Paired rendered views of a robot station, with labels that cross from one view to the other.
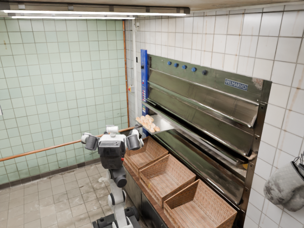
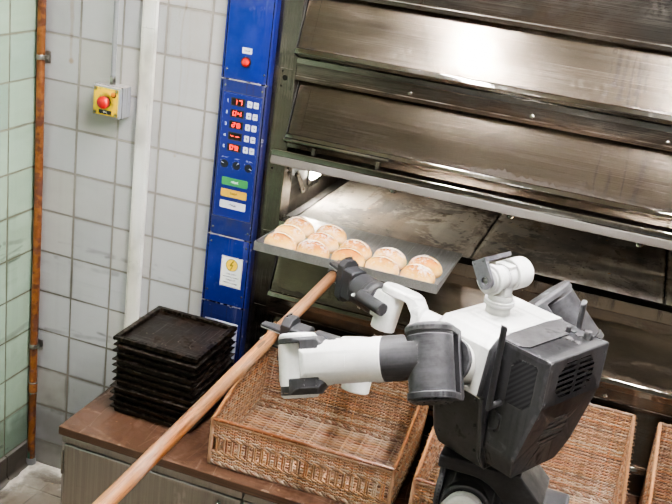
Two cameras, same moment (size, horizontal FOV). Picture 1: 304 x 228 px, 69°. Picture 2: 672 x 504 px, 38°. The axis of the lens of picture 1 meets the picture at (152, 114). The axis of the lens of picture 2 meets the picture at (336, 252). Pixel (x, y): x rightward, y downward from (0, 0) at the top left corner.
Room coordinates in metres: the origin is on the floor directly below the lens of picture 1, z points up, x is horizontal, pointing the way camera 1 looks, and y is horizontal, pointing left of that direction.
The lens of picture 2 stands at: (1.00, 1.98, 2.16)
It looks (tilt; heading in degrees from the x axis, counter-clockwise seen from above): 20 degrees down; 315
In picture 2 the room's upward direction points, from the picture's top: 8 degrees clockwise
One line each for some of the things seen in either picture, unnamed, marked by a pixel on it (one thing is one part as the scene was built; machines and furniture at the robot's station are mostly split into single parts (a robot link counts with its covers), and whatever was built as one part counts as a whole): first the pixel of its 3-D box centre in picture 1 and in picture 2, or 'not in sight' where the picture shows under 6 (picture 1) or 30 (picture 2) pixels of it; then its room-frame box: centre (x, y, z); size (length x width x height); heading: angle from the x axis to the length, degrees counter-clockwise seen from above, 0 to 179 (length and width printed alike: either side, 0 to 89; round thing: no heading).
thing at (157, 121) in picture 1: (153, 122); (361, 248); (2.86, -0.02, 1.19); 0.55 x 0.36 x 0.03; 28
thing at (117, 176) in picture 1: (117, 173); (502, 490); (1.97, 0.38, 1.00); 0.28 x 0.13 x 0.18; 28
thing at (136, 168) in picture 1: (144, 154); (326, 410); (2.78, 0.11, 0.72); 0.56 x 0.49 x 0.28; 30
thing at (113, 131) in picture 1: (112, 130); (505, 280); (2.06, 0.40, 1.47); 0.10 x 0.07 x 0.09; 89
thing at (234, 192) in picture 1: (184, 150); (551, 335); (2.40, -0.40, 1.02); 1.79 x 0.11 x 0.19; 28
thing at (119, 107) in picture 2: (131, 88); (111, 100); (3.70, 0.34, 1.46); 0.10 x 0.07 x 0.10; 28
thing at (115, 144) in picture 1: (112, 150); (508, 381); (2.00, 0.41, 1.27); 0.34 x 0.30 x 0.36; 89
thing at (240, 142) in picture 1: (186, 111); (588, 168); (2.40, -0.40, 1.54); 1.79 x 0.11 x 0.19; 28
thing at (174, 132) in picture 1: (186, 140); (561, 289); (2.41, -0.42, 1.16); 1.80 x 0.06 x 0.04; 28
